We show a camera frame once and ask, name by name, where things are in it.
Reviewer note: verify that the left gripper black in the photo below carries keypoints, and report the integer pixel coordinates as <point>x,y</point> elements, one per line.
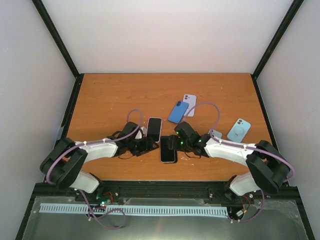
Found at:
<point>146,144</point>

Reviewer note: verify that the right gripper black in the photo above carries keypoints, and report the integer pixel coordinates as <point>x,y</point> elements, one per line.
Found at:
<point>173,144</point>

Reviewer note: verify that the pink phone case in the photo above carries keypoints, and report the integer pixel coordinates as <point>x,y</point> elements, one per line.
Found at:
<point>153,130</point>

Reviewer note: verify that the black phone case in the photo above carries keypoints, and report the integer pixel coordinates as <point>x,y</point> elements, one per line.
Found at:
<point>168,150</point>

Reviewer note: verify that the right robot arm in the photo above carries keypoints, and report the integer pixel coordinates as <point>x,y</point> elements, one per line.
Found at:
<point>268,170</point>

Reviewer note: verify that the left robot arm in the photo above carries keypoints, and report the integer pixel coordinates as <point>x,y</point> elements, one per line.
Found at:
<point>63,166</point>

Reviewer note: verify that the pale blue phone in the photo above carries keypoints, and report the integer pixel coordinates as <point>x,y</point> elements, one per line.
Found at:
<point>215,133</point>

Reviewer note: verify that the lavender phone case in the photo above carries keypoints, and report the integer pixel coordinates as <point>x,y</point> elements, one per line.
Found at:
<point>191,100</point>

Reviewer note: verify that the light blue phone case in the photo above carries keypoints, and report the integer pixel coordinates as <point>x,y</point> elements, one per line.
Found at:
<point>238,130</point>

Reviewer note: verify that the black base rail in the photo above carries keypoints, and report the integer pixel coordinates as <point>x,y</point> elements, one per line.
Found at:
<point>212,192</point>

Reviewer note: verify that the light blue cable duct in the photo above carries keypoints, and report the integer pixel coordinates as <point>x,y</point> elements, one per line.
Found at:
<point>136,210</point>

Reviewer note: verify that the left black frame post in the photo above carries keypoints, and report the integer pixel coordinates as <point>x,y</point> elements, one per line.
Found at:
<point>47,20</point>

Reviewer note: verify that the black frame post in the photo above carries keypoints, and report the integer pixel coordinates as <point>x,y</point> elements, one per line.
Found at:
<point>47,20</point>
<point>282,28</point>

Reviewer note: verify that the right black frame post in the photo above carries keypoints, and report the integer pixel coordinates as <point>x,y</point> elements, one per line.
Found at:
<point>282,28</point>

